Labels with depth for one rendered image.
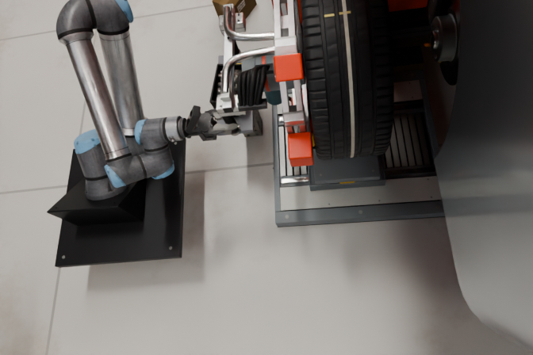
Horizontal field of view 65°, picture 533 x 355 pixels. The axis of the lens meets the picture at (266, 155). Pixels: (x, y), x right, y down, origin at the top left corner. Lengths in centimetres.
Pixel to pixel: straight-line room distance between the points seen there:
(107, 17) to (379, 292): 161
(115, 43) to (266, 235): 115
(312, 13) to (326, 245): 124
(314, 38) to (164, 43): 185
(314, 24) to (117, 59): 81
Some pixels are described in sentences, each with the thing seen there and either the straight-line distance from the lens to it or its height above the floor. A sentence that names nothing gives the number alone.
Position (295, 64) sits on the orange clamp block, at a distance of 114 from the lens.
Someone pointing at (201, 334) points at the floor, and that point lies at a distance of 217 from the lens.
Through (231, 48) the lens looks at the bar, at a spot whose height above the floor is 98.
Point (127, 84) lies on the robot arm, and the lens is 175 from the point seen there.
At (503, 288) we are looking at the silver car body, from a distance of 105.
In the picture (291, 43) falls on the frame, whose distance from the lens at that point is 122.
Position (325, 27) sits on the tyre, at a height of 116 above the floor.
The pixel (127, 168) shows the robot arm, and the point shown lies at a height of 81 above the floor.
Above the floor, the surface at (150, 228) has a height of 30.
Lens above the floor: 207
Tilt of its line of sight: 65 degrees down
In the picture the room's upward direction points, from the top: 23 degrees counter-clockwise
